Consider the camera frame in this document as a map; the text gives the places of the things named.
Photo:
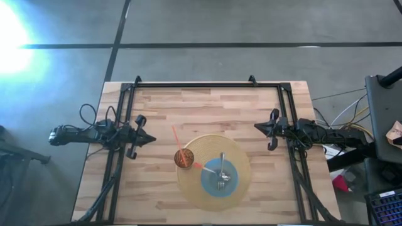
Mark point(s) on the crumpled brown paper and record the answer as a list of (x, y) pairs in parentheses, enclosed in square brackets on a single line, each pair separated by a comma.
[(394, 133)]

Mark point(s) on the black keyboard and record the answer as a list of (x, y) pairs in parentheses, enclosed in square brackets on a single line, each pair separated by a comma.
[(386, 208)]

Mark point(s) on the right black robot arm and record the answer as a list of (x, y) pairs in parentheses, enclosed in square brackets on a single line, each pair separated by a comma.
[(339, 135)]

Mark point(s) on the black stand base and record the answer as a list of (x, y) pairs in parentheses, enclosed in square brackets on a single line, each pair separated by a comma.
[(31, 156)]

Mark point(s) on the amber glass cup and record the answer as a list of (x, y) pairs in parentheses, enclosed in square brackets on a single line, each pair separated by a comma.
[(190, 157)]

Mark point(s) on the round woven placemat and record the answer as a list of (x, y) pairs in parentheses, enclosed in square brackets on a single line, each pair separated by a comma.
[(238, 150)]

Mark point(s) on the black table leg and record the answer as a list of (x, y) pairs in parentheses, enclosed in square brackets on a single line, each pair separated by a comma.
[(345, 160)]

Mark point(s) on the orange drinking straw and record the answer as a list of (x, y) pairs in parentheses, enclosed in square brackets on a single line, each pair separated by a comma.
[(176, 138)]

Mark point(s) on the black aluminium table frame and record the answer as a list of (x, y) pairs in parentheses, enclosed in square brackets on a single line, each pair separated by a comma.
[(204, 84)]

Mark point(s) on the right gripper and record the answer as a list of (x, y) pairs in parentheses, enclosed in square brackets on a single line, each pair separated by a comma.
[(282, 128)]

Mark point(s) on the silver metal fork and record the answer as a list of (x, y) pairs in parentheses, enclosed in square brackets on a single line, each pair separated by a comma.
[(222, 160)]

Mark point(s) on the black pole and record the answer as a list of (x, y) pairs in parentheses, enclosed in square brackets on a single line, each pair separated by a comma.
[(391, 78)]

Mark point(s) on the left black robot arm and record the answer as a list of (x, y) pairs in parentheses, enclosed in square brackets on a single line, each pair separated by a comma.
[(78, 135)]

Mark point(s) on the blue plate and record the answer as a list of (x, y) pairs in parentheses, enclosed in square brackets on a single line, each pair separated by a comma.
[(232, 185)]

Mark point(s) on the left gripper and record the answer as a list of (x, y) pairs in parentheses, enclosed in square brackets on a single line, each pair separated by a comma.
[(133, 138)]

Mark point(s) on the grey side table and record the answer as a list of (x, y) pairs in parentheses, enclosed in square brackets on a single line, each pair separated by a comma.
[(386, 106)]

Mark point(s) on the red object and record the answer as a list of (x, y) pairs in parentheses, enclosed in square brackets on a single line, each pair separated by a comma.
[(340, 185)]

